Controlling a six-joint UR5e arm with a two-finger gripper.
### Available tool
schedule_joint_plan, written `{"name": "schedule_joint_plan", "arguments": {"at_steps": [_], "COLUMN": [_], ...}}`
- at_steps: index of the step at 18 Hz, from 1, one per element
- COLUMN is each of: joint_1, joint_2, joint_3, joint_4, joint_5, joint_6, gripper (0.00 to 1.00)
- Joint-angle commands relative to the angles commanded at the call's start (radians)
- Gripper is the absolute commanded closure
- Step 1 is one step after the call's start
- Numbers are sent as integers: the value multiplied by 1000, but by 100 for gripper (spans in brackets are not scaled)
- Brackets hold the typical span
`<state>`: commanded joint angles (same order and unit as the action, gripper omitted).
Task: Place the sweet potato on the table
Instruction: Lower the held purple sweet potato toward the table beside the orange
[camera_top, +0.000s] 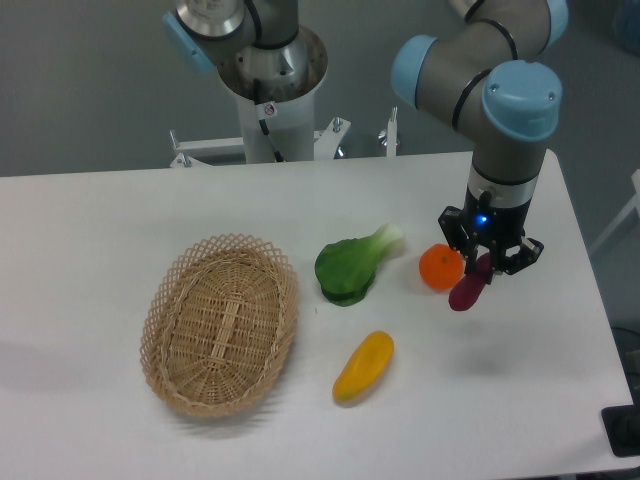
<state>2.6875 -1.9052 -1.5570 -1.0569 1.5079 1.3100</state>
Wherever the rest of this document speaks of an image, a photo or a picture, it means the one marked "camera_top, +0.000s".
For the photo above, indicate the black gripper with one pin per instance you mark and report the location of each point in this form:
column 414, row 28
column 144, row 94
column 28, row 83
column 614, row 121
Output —
column 493, row 227

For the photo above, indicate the purple sweet potato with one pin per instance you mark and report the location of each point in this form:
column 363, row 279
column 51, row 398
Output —
column 467, row 291

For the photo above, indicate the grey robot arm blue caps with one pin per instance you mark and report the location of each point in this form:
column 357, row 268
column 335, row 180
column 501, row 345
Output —
column 485, row 84

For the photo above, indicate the orange mandarin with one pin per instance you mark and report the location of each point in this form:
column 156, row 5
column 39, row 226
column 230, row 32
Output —
column 441, row 267

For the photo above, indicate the green bok choy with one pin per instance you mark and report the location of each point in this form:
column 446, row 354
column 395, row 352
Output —
column 345, row 270

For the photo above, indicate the yellow mango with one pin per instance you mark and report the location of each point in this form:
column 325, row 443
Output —
column 365, row 368

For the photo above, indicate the black device at table edge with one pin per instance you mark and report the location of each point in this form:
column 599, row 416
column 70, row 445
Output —
column 622, row 428

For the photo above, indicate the woven wicker basket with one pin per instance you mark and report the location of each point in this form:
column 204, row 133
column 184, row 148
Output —
column 220, row 326

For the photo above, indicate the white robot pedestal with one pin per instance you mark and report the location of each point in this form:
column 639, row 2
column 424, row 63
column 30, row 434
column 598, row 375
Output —
column 274, row 93

